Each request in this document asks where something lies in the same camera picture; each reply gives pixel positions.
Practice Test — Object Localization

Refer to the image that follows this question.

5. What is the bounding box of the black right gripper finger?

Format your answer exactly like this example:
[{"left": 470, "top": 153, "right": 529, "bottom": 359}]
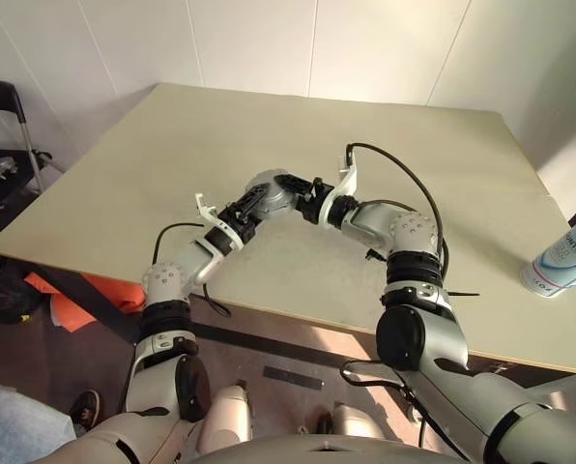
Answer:
[{"left": 275, "top": 174, "right": 313, "bottom": 194}]

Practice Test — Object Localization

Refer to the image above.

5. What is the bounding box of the orange cloth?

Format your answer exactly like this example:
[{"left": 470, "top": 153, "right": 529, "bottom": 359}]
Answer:
[{"left": 24, "top": 271, "right": 144, "bottom": 334}]

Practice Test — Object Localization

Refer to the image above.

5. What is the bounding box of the silver left robot leg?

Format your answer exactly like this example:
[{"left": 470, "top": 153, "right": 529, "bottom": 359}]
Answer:
[{"left": 198, "top": 381, "right": 255, "bottom": 444}]

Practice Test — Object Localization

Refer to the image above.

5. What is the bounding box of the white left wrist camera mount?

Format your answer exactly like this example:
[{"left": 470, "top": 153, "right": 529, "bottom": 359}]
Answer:
[{"left": 194, "top": 192, "right": 244, "bottom": 252}]

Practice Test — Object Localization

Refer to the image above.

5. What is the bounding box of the silver robot leg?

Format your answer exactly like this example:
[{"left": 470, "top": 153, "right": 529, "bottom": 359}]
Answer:
[
  {"left": 198, "top": 381, "right": 255, "bottom": 444},
  {"left": 331, "top": 403, "right": 381, "bottom": 436}
]

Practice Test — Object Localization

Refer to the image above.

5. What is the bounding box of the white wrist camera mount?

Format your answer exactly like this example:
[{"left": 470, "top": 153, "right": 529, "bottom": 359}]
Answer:
[
  {"left": 194, "top": 192, "right": 244, "bottom": 252},
  {"left": 316, "top": 142, "right": 360, "bottom": 228}
]

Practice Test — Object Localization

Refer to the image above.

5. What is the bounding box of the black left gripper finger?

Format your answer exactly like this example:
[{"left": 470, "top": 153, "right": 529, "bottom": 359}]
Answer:
[{"left": 237, "top": 186, "right": 270, "bottom": 215}]

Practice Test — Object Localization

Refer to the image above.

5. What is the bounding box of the blue and white spray can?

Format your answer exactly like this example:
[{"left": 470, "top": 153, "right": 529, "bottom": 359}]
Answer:
[{"left": 519, "top": 210, "right": 576, "bottom": 301}]

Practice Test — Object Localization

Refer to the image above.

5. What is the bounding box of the silver robot torso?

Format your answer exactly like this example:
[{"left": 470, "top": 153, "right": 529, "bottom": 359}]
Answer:
[{"left": 41, "top": 410, "right": 468, "bottom": 464}]

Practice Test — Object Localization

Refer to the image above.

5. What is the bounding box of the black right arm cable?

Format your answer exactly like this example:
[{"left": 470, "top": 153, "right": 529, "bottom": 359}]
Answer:
[{"left": 340, "top": 141, "right": 468, "bottom": 460}]

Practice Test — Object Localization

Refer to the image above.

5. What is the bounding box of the grey motor with copper windings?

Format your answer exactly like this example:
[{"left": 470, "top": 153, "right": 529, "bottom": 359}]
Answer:
[{"left": 245, "top": 168, "right": 302, "bottom": 217}]

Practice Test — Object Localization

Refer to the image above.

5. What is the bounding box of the pale blue fabric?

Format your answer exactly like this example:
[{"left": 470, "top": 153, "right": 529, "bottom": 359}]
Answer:
[{"left": 0, "top": 374, "right": 76, "bottom": 464}]

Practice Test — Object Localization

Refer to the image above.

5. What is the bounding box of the black sneaker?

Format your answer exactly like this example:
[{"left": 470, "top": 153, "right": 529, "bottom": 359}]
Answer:
[{"left": 69, "top": 389, "right": 101, "bottom": 429}]

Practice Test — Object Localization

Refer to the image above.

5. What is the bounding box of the black tape strip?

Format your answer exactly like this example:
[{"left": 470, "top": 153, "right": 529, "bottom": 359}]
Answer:
[{"left": 262, "top": 365, "right": 324, "bottom": 391}]

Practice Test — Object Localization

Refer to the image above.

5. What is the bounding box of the black table frame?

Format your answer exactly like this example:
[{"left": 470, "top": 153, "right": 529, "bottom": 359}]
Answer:
[{"left": 12, "top": 263, "right": 415, "bottom": 383}]

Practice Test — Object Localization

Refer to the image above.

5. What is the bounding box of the black bag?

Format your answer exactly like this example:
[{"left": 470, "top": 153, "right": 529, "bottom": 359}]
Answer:
[{"left": 0, "top": 263, "right": 43, "bottom": 325}]

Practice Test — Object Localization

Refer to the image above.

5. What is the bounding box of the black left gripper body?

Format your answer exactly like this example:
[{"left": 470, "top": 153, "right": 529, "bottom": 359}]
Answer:
[{"left": 217, "top": 202, "right": 258, "bottom": 241}]

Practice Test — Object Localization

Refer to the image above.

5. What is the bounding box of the silver right robot leg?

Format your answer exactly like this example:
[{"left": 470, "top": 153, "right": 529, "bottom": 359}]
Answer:
[{"left": 331, "top": 403, "right": 381, "bottom": 436}]

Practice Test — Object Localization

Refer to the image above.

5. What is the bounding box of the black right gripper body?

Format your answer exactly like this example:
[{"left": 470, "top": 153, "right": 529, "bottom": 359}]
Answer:
[{"left": 295, "top": 177, "right": 335, "bottom": 224}]

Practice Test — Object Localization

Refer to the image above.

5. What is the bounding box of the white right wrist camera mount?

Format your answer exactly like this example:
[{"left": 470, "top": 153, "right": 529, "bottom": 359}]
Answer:
[{"left": 316, "top": 142, "right": 360, "bottom": 228}]

